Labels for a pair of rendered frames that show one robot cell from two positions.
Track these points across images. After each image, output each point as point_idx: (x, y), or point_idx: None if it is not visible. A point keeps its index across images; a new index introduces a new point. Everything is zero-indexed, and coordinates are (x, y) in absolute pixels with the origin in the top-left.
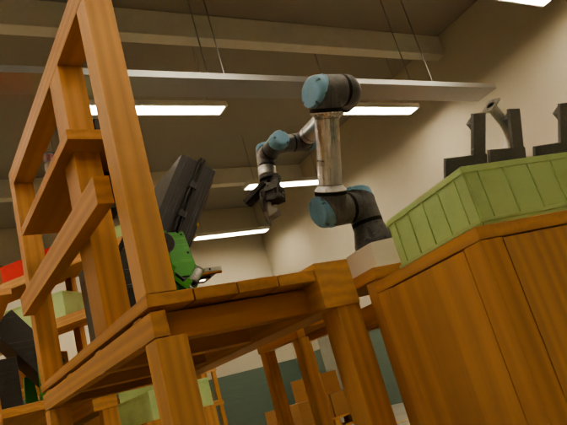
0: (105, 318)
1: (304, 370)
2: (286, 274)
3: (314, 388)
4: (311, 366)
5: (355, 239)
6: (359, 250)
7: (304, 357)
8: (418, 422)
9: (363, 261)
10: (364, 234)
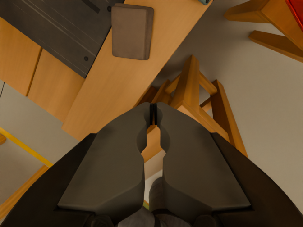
0: None
1: (250, 6)
2: (36, 103)
3: (242, 15)
4: (251, 18)
5: (158, 192)
6: (149, 176)
7: (249, 12)
8: (153, 101)
9: (152, 165)
10: (149, 201)
